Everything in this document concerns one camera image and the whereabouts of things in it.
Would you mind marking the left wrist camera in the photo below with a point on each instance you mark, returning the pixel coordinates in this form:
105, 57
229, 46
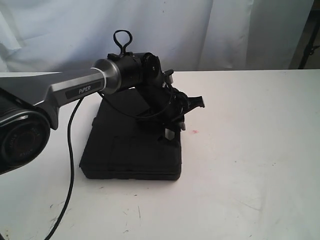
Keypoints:
168, 78

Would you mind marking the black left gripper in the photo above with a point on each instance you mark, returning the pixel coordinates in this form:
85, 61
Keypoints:
168, 105

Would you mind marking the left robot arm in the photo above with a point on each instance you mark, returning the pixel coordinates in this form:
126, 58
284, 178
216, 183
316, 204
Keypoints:
29, 105

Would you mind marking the black plastic carrying case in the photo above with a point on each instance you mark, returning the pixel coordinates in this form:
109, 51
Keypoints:
121, 147

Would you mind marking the white backdrop curtain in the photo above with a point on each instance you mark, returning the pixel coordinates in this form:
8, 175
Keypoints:
187, 35

